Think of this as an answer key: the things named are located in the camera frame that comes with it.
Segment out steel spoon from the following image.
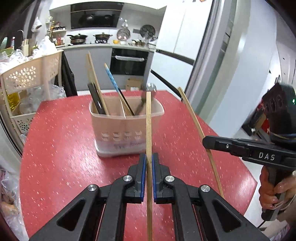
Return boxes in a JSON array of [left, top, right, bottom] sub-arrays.
[[134, 82, 158, 115]]

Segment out blue patterned chopstick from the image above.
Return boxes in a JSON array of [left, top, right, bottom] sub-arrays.
[[104, 63, 134, 116]]

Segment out plain bamboo chopstick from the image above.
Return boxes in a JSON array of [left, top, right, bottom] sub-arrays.
[[87, 52, 109, 115]]

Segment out right hand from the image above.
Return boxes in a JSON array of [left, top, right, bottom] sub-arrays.
[[259, 166, 295, 210]]

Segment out pink utensil holder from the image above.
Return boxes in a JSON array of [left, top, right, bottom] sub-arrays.
[[89, 94, 165, 159]]

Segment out dark chopstick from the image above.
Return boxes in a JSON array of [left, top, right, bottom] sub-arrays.
[[87, 83, 106, 114]]

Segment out cardboard box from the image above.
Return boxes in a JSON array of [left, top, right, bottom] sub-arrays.
[[125, 78, 143, 91]]

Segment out built-in black oven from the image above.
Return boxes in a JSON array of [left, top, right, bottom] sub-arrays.
[[109, 48, 149, 76]]

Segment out black apron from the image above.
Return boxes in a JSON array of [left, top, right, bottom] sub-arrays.
[[54, 52, 78, 97]]

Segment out white refrigerator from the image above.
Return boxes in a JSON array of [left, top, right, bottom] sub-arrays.
[[147, 1, 213, 96]]

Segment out brass pot on stove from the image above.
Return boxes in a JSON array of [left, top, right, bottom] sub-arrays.
[[93, 33, 112, 44]]

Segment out beige plastic storage rack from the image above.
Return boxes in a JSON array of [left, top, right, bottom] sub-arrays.
[[1, 50, 63, 135]]

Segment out black wok on stove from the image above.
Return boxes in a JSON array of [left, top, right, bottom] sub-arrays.
[[67, 34, 87, 45]]

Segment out black range hood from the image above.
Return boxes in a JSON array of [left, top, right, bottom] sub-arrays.
[[70, 1, 124, 29]]

